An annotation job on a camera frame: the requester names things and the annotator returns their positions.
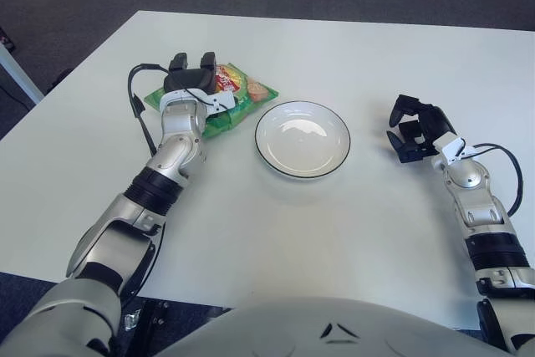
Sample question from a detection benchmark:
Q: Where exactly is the white side table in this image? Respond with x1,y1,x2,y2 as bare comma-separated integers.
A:
0,44,45,105

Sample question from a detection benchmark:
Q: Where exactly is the black bolted base frame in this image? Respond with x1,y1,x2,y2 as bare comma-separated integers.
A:
120,294,235,357

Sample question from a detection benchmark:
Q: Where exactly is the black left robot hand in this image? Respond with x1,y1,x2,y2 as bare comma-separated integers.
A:
162,51,219,97

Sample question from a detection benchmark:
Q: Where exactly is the black caster wheel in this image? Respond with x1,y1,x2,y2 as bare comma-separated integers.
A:
0,25,18,51

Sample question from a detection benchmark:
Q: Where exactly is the grey robot torso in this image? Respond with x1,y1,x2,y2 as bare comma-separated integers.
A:
156,296,535,357

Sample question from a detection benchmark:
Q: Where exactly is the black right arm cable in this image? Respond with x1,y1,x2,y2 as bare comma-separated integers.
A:
461,143,526,217

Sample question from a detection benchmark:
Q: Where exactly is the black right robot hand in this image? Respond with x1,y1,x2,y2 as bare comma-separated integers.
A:
385,94,457,164

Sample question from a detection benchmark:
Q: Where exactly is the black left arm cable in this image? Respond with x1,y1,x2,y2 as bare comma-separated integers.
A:
120,63,169,304

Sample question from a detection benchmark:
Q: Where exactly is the shiny foil wrapper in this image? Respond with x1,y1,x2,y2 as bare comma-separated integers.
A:
122,309,141,330

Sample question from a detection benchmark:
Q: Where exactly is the green snack bag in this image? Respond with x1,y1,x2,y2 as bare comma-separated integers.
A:
144,63,280,139

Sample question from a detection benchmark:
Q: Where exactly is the white plate with black rim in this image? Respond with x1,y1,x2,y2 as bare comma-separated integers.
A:
254,99,352,181

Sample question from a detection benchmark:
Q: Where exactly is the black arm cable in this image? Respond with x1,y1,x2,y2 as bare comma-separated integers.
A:
120,63,169,304
461,143,526,217

